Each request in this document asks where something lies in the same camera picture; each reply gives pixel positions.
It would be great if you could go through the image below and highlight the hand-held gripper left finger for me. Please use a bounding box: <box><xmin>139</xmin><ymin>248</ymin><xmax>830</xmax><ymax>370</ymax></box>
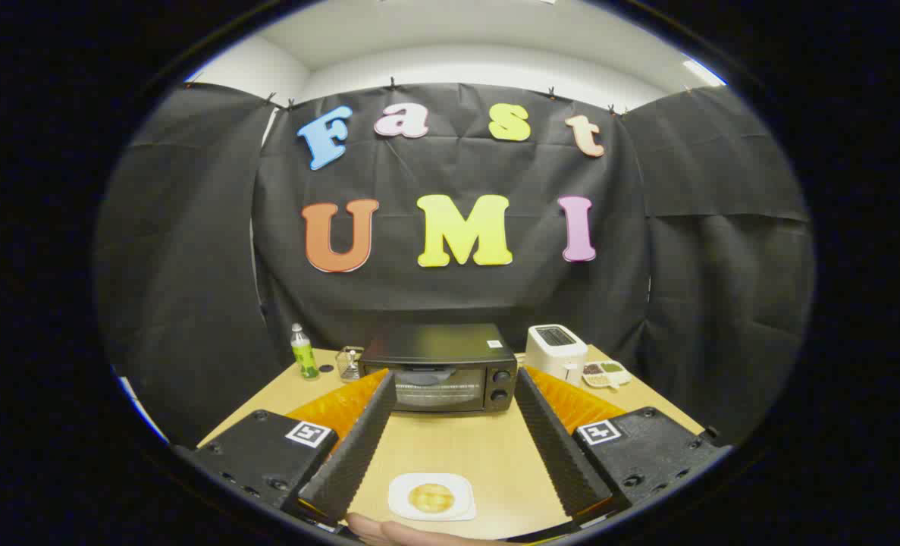
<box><xmin>188</xmin><ymin>369</ymin><xmax>397</xmax><ymax>528</ymax></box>

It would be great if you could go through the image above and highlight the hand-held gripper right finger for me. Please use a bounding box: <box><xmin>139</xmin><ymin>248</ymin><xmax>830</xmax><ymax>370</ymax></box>
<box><xmin>514</xmin><ymin>366</ymin><xmax>725</xmax><ymax>528</ymax></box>

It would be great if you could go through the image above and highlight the round golden bread bun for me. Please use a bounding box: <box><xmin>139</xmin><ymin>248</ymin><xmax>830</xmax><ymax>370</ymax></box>
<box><xmin>408</xmin><ymin>483</ymin><xmax>456</xmax><ymax>514</ymax></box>

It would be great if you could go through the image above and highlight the black toaster oven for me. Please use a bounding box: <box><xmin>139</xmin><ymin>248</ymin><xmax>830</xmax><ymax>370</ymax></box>
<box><xmin>357</xmin><ymin>324</ymin><xmax>519</xmax><ymax>414</ymax></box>

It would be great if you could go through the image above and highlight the white pop-up toaster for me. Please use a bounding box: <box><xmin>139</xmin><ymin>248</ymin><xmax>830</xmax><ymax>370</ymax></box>
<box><xmin>525</xmin><ymin>325</ymin><xmax>588</xmax><ymax>385</ymax></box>

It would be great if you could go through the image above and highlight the white square plate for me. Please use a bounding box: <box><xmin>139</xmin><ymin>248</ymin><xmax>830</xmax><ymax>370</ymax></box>
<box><xmin>387</xmin><ymin>472</ymin><xmax>477</xmax><ymax>522</ymax></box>

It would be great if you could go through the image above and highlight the clear glass jar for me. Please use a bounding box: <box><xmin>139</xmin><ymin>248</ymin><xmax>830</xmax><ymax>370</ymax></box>
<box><xmin>336</xmin><ymin>346</ymin><xmax>365</xmax><ymax>382</ymax></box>

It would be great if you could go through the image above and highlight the divided white snack dish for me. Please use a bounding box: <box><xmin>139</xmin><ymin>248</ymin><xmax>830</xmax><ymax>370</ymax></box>
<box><xmin>581</xmin><ymin>360</ymin><xmax>632</xmax><ymax>390</ymax></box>

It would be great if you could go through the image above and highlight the green label plastic bottle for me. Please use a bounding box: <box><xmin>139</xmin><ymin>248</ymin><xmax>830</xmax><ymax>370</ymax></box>
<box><xmin>290</xmin><ymin>324</ymin><xmax>320</xmax><ymax>380</ymax></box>

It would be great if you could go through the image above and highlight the black backdrop cloth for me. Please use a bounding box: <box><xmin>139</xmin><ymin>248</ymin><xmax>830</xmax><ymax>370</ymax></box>
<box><xmin>93</xmin><ymin>80</ymin><xmax>816</xmax><ymax>448</ymax></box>

